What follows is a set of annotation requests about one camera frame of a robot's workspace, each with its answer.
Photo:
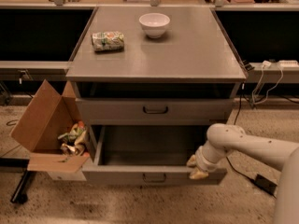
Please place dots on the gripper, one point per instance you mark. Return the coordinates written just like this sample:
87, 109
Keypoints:
202, 164

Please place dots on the grey drawer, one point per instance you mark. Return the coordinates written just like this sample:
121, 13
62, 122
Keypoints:
145, 155
140, 111

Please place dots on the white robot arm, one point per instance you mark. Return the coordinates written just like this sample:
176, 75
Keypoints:
222, 139

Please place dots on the grey top drawer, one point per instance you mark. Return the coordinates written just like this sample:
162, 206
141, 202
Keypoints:
140, 111

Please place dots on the grey drawer cabinet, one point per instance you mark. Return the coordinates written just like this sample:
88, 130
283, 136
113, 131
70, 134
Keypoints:
192, 60

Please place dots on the open cardboard box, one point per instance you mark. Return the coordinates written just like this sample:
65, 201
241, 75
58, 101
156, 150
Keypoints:
48, 115

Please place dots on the black power adapter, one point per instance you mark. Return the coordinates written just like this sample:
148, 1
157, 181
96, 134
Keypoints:
265, 184

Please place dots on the crumpled snack bags in box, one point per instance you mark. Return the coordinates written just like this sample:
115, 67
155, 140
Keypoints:
73, 143

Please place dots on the white power strip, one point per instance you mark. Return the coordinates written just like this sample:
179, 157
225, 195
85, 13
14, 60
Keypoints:
288, 63

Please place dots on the white box under cardboard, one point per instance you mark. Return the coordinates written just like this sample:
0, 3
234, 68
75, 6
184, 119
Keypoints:
77, 176

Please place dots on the white ceramic bowl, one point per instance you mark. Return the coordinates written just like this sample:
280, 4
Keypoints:
154, 25

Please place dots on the green chip bag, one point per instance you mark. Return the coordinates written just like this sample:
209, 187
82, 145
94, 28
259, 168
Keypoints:
104, 41

